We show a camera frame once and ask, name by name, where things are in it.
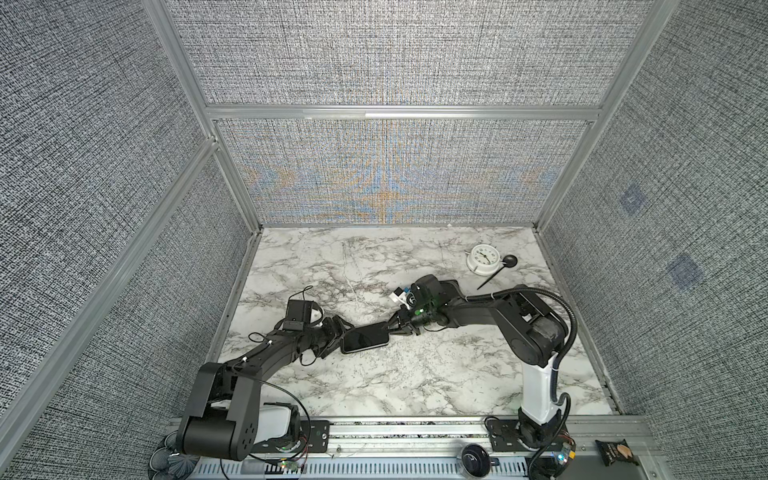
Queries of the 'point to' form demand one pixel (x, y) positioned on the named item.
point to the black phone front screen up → (364, 337)
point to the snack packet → (613, 452)
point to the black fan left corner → (167, 463)
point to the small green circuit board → (283, 464)
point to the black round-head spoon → (509, 261)
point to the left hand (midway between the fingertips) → (348, 334)
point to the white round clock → (483, 260)
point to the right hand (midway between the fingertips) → (383, 331)
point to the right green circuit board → (568, 451)
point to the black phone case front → (364, 337)
